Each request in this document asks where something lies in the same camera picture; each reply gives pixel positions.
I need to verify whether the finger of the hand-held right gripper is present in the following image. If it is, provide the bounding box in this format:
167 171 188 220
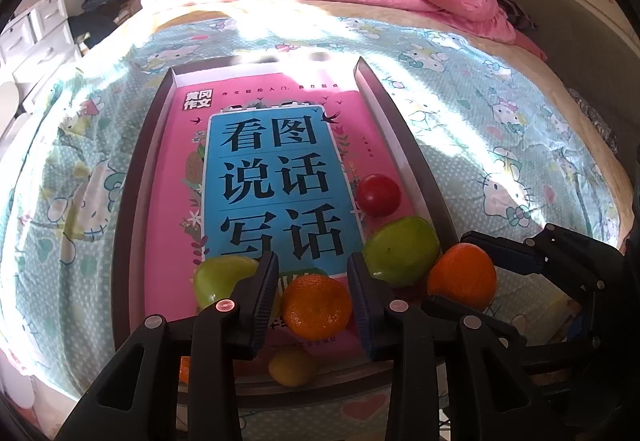
459 224 623 294
422 295 521 349

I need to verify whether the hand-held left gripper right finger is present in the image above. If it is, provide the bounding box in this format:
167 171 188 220
346 252 566 441

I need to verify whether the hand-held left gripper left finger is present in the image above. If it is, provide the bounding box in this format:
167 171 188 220
52 251 281 441

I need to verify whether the small green jujube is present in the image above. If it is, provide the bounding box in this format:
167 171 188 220
193 256 261 311

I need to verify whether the large green jujube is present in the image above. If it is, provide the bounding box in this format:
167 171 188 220
362 216 442 287

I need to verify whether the small yellow tomato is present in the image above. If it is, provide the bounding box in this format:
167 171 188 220
268 345 319 388

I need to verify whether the red tomato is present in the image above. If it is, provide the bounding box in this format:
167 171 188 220
356 174 402 216

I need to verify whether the cartoon cat printed blanket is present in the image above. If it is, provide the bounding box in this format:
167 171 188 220
0 11 631 441

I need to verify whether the dark patterned pillow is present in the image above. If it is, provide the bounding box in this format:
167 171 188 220
567 88 621 154

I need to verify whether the dark striped pillow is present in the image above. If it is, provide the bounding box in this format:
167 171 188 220
497 0 538 32

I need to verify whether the grey headboard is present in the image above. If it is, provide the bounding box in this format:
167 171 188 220
470 0 640 162

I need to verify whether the dark cloth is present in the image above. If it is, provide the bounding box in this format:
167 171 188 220
67 14 121 52

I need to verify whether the white chair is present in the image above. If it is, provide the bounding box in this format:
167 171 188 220
0 78 23 142

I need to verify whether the white drawer chest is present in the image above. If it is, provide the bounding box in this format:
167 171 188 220
0 0 83 112

